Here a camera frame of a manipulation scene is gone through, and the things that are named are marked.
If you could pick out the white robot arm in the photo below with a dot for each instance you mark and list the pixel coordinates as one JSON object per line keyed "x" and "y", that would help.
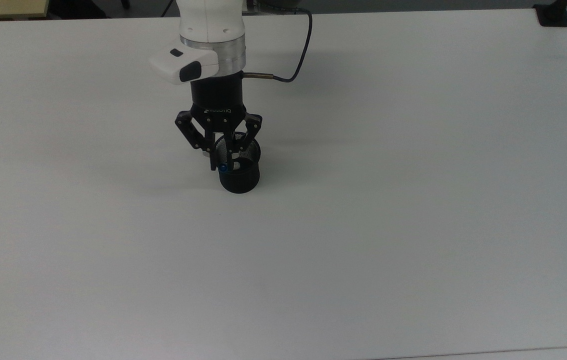
{"x": 208, "y": 30}

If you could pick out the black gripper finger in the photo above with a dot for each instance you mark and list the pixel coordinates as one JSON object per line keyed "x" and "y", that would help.
{"x": 194, "y": 132}
{"x": 251, "y": 131}

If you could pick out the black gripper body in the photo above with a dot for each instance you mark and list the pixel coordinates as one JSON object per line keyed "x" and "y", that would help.
{"x": 216, "y": 100}

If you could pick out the black table clamp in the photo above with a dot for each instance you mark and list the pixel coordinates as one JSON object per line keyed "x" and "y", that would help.
{"x": 553, "y": 15}

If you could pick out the blue and white marker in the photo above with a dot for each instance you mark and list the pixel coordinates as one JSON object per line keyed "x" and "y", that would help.
{"x": 223, "y": 168}

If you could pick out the black mesh pen cup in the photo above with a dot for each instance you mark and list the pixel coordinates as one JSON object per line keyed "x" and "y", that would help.
{"x": 241, "y": 180}

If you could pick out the beige board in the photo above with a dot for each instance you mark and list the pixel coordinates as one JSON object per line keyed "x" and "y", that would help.
{"x": 3, "y": 7}

